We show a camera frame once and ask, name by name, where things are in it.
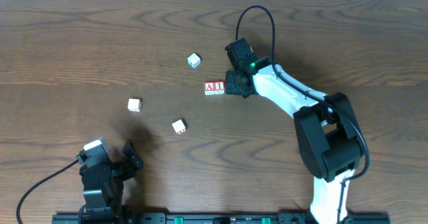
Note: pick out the K letter wooden block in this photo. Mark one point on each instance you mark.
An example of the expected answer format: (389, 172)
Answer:
(134, 105)

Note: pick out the red-sided plain wooden block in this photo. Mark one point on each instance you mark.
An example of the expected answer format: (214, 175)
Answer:
(179, 126)

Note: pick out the red I letter block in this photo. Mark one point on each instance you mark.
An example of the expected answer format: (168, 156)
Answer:
(219, 87)

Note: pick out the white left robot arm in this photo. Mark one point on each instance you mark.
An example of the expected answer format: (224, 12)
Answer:
(103, 178)

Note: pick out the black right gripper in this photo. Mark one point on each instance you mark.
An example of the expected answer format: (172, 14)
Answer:
(231, 84)

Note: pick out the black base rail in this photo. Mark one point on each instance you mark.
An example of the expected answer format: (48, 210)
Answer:
(161, 218)

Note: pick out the red A letter block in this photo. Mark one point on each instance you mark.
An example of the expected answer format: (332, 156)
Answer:
(209, 88)

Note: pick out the blue P letter block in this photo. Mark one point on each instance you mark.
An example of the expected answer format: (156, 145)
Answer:
(194, 60)

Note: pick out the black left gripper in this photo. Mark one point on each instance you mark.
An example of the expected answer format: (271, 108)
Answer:
(118, 166)

